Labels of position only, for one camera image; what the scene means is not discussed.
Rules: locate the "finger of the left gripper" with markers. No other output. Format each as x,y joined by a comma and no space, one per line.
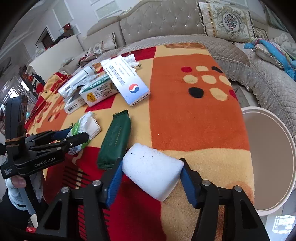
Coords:
47,137
60,146

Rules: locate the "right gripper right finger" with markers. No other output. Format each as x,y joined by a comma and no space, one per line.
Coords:
241,220

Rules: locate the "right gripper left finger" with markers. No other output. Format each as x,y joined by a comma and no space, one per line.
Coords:
60,221

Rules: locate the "green white tissue pack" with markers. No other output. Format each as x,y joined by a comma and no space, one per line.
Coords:
87,123

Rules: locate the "dark green snack wrapper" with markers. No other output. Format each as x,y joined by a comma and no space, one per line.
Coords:
115,142

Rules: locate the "green white milk carton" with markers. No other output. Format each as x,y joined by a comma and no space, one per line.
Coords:
98,89

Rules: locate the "white foam block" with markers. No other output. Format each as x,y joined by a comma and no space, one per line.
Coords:
154,172

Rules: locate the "white blue-logo box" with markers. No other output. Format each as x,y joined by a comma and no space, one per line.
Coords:
126,80

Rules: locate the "left hand white glove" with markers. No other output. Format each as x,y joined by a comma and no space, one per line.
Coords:
19,197

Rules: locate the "small white medicine box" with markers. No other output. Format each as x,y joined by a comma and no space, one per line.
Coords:
75,102

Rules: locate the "white thermos bottle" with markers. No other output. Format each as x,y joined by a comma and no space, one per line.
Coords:
85,72

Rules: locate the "orange red patterned blanket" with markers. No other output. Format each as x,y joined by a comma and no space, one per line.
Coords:
192,113

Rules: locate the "small side cushion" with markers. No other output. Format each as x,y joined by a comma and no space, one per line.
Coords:
107,44

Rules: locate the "pink label white bottle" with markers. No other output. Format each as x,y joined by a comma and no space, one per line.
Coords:
130,58

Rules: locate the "beige tufted sofa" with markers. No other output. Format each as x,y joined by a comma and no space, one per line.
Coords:
151,23

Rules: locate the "colourful blanket pile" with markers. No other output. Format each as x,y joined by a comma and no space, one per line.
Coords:
279,52

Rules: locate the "ornate embroidered cushion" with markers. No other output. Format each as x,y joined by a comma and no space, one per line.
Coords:
226,22

